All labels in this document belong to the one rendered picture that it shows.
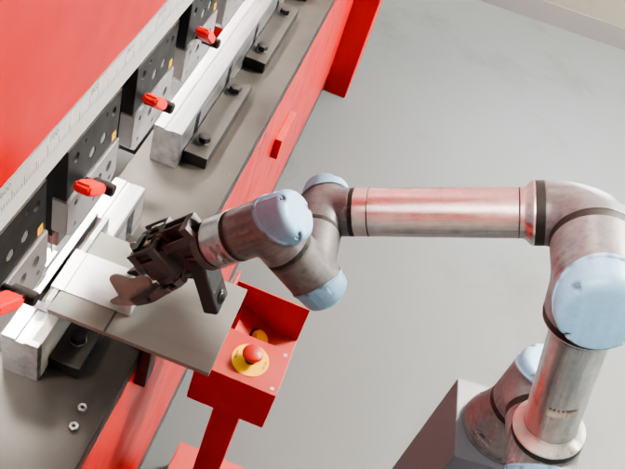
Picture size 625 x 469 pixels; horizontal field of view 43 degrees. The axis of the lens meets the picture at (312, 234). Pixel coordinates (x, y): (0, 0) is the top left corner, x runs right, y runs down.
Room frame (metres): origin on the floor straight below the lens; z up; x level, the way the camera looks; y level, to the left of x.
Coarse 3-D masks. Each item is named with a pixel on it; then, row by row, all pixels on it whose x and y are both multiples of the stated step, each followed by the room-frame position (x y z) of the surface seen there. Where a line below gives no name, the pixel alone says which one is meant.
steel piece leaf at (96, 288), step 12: (84, 264) 0.77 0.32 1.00; (96, 264) 0.77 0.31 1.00; (108, 264) 0.78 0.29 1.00; (84, 276) 0.74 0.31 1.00; (96, 276) 0.75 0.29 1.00; (108, 276) 0.76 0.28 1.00; (132, 276) 0.78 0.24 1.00; (72, 288) 0.71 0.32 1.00; (84, 288) 0.72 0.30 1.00; (96, 288) 0.73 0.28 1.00; (108, 288) 0.74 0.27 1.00; (96, 300) 0.71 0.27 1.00; (108, 300) 0.72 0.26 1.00; (120, 312) 0.71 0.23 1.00
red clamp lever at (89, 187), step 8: (80, 184) 0.64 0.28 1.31; (88, 184) 0.64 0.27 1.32; (96, 184) 0.66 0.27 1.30; (104, 184) 0.69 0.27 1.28; (112, 184) 0.70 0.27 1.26; (80, 192) 0.63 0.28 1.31; (88, 192) 0.64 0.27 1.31; (96, 192) 0.65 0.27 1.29; (104, 192) 0.68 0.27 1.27; (112, 192) 0.70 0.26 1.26
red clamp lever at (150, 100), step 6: (144, 96) 0.84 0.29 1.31; (150, 96) 0.84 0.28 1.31; (156, 96) 0.85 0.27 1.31; (144, 102) 0.84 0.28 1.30; (150, 102) 0.83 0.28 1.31; (156, 102) 0.84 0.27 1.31; (162, 102) 0.86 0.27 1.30; (168, 102) 0.90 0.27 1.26; (156, 108) 0.85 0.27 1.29; (162, 108) 0.86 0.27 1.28; (168, 108) 0.89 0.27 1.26; (174, 108) 0.91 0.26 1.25
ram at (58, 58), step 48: (0, 0) 0.52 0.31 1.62; (48, 0) 0.60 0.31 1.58; (96, 0) 0.70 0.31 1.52; (144, 0) 0.85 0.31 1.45; (192, 0) 1.05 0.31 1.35; (0, 48) 0.52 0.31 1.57; (48, 48) 0.60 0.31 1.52; (96, 48) 0.71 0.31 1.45; (144, 48) 0.87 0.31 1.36; (0, 96) 0.51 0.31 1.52; (48, 96) 0.60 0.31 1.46; (0, 144) 0.51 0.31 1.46
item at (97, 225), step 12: (96, 216) 0.87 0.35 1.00; (84, 228) 0.84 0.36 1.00; (96, 228) 0.85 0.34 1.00; (72, 240) 0.80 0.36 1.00; (84, 240) 0.82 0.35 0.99; (72, 252) 0.79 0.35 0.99; (60, 264) 0.75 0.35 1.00; (48, 276) 0.72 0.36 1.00; (36, 288) 0.69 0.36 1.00; (48, 288) 0.71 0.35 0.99
